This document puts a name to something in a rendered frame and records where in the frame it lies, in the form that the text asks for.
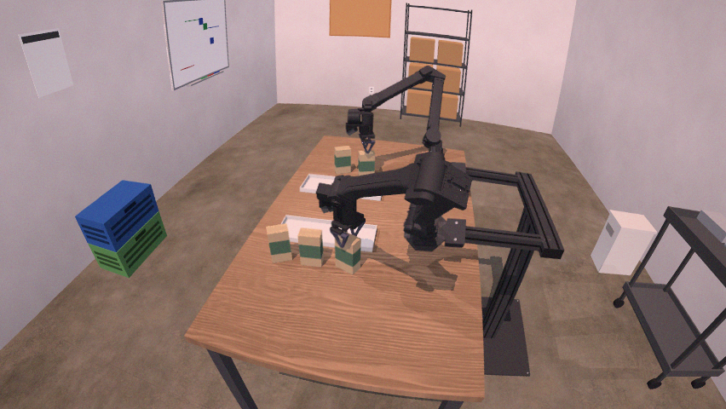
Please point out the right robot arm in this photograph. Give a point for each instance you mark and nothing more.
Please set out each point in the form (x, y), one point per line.
(433, 136)

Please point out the tan coffee pack with green band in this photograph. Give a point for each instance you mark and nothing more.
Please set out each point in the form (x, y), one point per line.
(348, 257)
(311, 247)
(343, 160)
(279, 243)
(366, 164)

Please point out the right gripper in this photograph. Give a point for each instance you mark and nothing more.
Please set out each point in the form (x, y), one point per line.
(365, 141)

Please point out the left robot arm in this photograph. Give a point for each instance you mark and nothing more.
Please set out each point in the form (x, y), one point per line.
(435, 180)

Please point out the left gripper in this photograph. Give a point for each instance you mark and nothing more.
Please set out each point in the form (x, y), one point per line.
(350, 221)

